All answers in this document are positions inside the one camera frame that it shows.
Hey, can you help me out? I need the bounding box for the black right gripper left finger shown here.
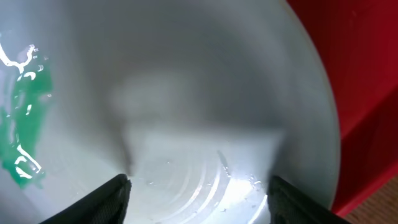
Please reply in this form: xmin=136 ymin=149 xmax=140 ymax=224
xmin=40 ymin=174 xmax=132 ymax=224

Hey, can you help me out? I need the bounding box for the red plastic tray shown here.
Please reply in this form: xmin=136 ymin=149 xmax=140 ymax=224
xmin=289 ymin=0 xmax=397 ymax=216

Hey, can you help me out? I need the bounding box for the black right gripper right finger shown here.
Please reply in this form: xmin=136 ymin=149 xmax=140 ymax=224
xmin=267 ymin=175 xmax=349 ymax=224

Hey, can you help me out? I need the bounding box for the light blue plate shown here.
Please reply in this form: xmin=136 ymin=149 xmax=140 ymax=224
xmin=1 ymin=0 xmax=340 ymax=223

